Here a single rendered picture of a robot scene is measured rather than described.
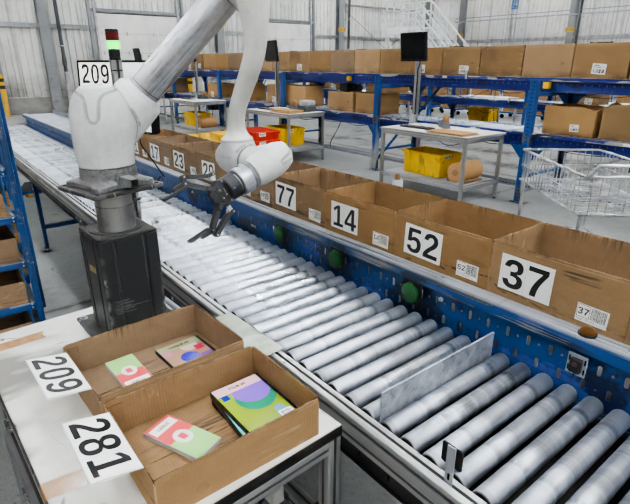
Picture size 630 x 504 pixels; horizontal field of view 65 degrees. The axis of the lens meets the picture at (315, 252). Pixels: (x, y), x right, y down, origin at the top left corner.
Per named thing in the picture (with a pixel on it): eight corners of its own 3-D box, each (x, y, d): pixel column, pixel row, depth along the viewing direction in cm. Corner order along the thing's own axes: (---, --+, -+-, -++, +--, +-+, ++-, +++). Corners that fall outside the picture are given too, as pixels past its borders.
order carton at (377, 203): (324, 229, 210) (324, 190, 204) (374, 217, 227) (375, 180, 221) (392, 256, 182) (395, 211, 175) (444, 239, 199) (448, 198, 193)
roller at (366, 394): (337, 409, 129) (337, 393, 127) (460, 343, 159) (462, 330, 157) (350, 419, 125) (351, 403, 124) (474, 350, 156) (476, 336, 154)
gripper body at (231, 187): (237, 196, 153) (213, 212, 149) (223, 172, 150) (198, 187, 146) (248, 195, 147) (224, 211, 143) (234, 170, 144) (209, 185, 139)
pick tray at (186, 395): (108, 439, 112) (101, 402, 108) (254, 376, 134) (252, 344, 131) (158, 525, 91) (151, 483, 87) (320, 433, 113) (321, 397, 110)
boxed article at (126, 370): (132, 358, 141) (131, 353, 141) (156, 384, 130) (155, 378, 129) (105, 368, 137) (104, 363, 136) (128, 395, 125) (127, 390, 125)
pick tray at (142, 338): (67, 378, 133) (60, 346, 130) (197, 331, 157) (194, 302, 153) (104, 435, 113) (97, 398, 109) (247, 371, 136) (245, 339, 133)
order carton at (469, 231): (392, 255, 182) (394, 211, 176) (443, 239, 199) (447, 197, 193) (486, 292, 153) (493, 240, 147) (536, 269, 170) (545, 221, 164)
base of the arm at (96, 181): (105, 197, 131) (101, 176, 129) (64, 185, 144) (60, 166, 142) (163, 184, 145) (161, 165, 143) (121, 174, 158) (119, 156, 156)
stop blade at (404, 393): (379, 423, 121) (380, 392, 118) (488, 357, 148) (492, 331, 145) (380, 424, 121) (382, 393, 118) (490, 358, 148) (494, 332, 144)
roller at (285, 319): (246, 338, 162) (245, 324, 161) (362, 295, 193) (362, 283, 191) (254, 344, 159) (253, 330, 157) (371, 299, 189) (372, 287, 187)
